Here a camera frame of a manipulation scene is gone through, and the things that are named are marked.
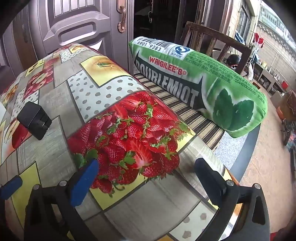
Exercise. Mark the striped seat cushion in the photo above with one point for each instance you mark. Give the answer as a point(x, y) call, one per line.
point(209, 132)

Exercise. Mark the wooden chair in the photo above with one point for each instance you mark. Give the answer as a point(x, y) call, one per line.
point(206, 40)

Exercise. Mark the green Doublemint pillow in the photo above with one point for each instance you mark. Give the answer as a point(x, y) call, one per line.
point(201, 82)

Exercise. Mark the copper door handle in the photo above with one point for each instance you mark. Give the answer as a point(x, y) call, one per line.
point(121, 8)

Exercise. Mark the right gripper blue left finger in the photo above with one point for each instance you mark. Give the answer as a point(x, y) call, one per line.
point(81, 181)

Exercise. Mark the black 65W charger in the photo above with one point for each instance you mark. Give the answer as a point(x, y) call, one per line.
point(33, 117)

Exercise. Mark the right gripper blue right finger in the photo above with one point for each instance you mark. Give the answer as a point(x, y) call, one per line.
point(212, 181)

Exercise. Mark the purple metal door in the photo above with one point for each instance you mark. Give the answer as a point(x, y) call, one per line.
point(31, 30)

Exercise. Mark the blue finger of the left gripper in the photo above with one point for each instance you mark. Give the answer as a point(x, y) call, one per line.
point(10, 187)

